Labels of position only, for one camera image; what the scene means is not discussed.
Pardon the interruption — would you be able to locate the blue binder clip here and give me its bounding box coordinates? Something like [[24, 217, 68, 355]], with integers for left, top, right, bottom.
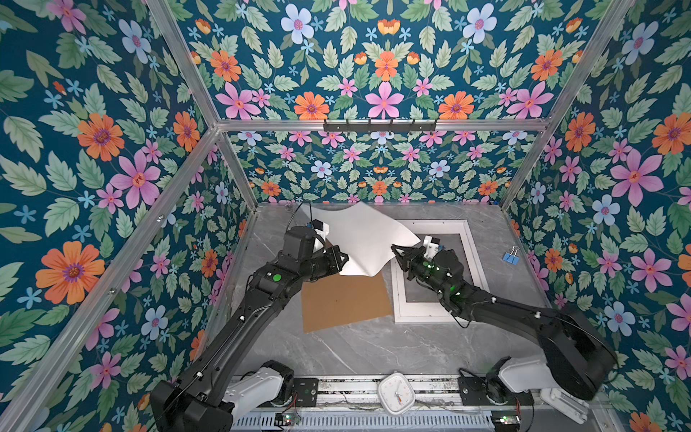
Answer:
[[502, 246, 520, 266]]

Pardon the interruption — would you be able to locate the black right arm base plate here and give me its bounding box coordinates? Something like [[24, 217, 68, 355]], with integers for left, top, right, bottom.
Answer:
[[457, 374, 534, 408]]

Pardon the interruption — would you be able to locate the red printed photo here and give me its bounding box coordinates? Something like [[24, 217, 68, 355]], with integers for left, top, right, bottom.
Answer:
[[312, 203, 420, 277]]

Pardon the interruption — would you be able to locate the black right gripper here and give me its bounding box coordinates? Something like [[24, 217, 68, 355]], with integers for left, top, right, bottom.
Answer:
[[392, 244, 450, 300]]

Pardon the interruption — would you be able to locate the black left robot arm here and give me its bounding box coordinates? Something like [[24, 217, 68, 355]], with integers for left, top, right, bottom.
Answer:
[[150, 220, 348, 431]]

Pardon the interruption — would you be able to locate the white plastic holder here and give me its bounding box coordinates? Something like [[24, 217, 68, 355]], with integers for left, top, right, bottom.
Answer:
[[540, 388, 590, 425]]

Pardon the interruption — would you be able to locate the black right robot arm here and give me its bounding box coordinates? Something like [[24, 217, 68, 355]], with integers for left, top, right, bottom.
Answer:
[[392, 245, 618, 401]]

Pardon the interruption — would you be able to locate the white picture frame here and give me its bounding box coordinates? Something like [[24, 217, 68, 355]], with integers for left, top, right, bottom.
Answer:
[[387, 218, 498, 325]]

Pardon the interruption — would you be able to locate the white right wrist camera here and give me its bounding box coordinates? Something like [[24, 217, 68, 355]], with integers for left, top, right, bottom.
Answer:
[[423, 236, 442, 261]]

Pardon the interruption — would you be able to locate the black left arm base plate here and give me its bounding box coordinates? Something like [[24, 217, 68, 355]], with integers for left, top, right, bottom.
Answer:
[[281, 377, 320, 408]]

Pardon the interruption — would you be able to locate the brown backing board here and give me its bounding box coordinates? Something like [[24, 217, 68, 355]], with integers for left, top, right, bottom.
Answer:
[[301, 274, 393, 333]]

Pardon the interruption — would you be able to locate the white square clock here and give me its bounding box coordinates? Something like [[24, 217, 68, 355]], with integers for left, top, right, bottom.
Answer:
[[377, 373, 416, 416]]

